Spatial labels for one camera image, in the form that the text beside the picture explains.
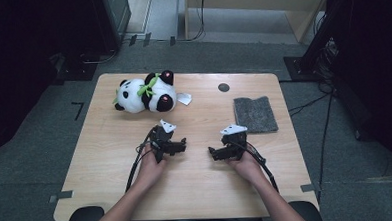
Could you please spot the small grey floor tape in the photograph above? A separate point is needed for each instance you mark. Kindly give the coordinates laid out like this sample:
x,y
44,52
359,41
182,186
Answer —
x,y
172,40
133,39
147,39

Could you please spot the person's left hand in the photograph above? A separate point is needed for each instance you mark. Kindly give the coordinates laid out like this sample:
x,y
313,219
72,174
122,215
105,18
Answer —
x,y
150,172

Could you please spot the grey cloth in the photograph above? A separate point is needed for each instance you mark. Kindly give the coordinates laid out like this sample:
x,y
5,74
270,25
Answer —
x,y
255,115

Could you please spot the grey tape strip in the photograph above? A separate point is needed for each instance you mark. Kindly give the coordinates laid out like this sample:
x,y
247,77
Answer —
x,y
309,187
61,195

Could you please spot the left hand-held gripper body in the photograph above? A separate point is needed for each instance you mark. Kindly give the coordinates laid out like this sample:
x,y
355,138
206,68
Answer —
x,y
161,138

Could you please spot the dark round table grommet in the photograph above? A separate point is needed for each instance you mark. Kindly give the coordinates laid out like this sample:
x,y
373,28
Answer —
x,y
223,87

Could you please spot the panda plush toy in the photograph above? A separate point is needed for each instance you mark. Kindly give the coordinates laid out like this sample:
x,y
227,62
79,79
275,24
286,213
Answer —
x,y
136,96

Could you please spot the black metal stand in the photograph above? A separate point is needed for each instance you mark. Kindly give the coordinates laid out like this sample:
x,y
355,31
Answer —
x,y
317,35

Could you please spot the dark cabinet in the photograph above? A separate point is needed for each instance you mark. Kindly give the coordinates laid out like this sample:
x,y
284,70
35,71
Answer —
x,y
113,20

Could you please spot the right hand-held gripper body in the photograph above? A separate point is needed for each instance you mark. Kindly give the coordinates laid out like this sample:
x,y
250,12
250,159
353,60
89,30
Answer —
x,y
235,142

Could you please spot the dark curtain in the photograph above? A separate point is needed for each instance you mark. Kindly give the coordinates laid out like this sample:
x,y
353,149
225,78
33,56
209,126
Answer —
x,y
22,64
375,66

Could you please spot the person's right hand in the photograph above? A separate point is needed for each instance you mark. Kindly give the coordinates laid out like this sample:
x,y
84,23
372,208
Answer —
x,y
250,168

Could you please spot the black floor tape mark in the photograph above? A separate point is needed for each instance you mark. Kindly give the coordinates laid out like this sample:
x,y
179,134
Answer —
x,y
79,110

